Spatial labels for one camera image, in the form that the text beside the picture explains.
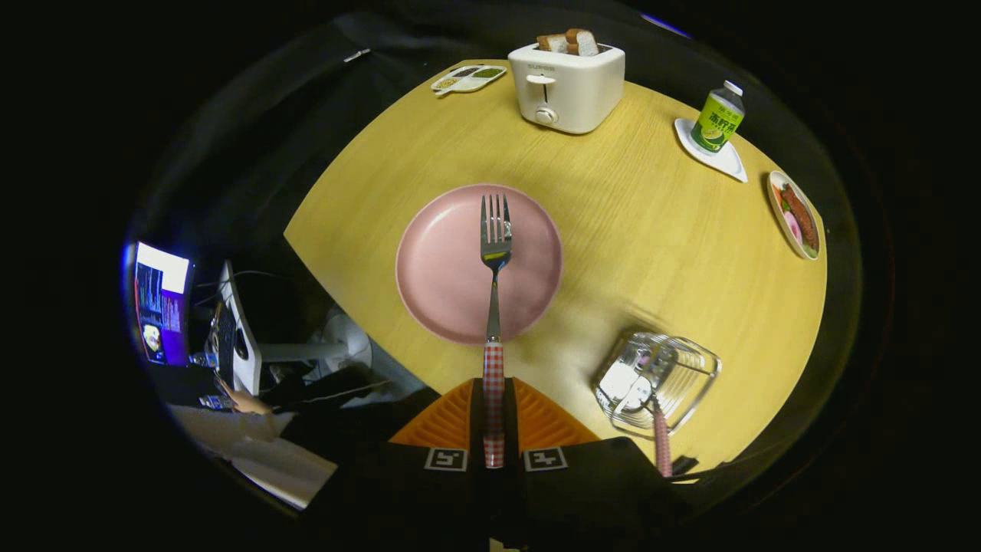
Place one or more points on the clear perforated metal basket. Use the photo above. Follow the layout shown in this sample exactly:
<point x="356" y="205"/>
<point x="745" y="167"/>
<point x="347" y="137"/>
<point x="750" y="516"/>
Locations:
<point x="693" y="372"/>

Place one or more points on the small white clip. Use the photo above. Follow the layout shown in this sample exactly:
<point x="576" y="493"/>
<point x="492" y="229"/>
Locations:
<point x="357" y="55"/>

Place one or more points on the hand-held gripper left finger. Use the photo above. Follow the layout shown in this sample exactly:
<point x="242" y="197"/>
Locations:
<point x="476" y="422"/>

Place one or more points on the white divided seasoning dish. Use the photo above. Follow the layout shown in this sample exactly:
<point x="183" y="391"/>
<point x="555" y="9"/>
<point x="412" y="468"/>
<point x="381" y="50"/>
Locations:
<point x="467" y="79"/>

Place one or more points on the white plate with meat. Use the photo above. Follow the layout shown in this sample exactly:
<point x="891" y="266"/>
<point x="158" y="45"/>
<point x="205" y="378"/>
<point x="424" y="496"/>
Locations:
<point x="797" y="218"/>

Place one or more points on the white toaster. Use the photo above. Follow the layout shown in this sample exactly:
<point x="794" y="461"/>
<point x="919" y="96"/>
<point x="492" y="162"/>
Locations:
<point x="582" y="84"/>

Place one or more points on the white coaster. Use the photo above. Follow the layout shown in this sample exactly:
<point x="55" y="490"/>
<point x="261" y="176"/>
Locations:
<point x="728" y="162"/>

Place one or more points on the white desk with keyboard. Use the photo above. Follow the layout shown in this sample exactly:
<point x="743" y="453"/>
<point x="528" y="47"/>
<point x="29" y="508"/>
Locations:
<point x="247" y="360"/>

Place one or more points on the pink plate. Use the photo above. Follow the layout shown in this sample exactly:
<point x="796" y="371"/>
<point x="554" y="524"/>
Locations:
<point x="437" y="268"/>

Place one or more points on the green label drink bottle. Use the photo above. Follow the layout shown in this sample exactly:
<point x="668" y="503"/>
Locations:
<point x="718" y="123"/>

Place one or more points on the computer monitor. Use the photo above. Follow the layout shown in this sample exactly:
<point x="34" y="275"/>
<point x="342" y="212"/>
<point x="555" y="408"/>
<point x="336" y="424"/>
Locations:
<point x="161" y="303"/>

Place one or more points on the person's white clothing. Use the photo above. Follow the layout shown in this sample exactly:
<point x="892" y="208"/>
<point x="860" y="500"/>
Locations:
<point x="260" y="460"/>

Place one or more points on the white pedestal stand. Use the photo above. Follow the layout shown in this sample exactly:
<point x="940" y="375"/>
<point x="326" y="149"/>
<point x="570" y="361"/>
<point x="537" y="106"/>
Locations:
<point x="345" y="345"/>

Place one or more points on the toast bread slice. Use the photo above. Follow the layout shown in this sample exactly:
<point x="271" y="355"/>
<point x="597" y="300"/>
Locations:
<point x="584" y="42"/>
<point x="552" y="44"/>

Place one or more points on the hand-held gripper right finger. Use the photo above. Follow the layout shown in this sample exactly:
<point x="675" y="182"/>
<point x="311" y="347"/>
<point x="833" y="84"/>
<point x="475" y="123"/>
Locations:
<point x="512" y="429"/>

